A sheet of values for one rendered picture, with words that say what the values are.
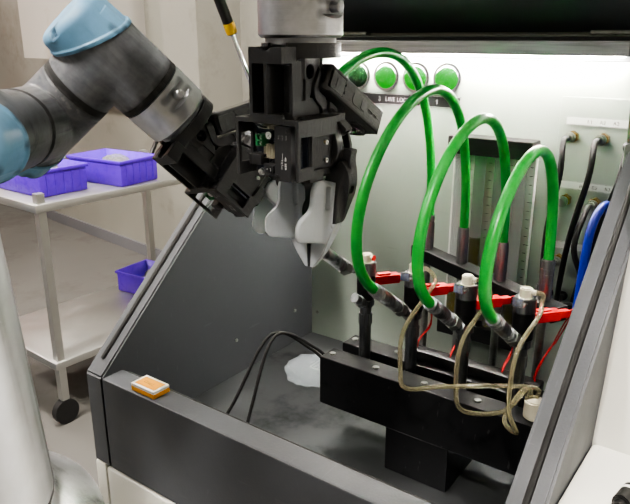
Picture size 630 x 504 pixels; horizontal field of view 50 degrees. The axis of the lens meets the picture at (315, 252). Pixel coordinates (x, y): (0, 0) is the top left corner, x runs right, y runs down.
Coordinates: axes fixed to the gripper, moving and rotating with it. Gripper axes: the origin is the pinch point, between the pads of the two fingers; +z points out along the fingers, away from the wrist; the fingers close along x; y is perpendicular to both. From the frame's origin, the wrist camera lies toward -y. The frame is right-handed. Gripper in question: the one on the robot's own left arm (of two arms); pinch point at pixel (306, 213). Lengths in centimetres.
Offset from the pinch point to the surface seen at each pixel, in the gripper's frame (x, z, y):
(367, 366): -5.9, 26.2, 8.6
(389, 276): -4.3, 21.0, -4.1
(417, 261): 14.6, 6.9, 2.2
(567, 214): 8.7, 37.8, -27.7
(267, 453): -2.5, 13.9, 27.1
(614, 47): 19, 19, -43
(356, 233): 7.6, 2.7, 1.3
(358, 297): -5.7, 18.5, 1.3
